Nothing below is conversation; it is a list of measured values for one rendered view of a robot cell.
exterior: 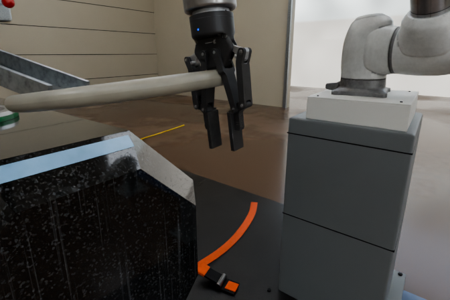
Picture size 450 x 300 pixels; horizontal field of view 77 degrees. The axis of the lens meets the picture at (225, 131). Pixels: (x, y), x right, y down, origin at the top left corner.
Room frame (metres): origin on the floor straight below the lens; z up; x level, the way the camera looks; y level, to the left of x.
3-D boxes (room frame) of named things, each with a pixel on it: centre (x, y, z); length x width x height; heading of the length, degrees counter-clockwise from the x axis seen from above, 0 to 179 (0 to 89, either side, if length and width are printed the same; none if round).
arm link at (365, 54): (1.06, -0.52, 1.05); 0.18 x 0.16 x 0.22; 43
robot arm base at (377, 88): (1.08, -0.50, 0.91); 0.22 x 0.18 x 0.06; 57
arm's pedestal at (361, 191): (1.07, -0.51, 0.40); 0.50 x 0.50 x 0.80; 53
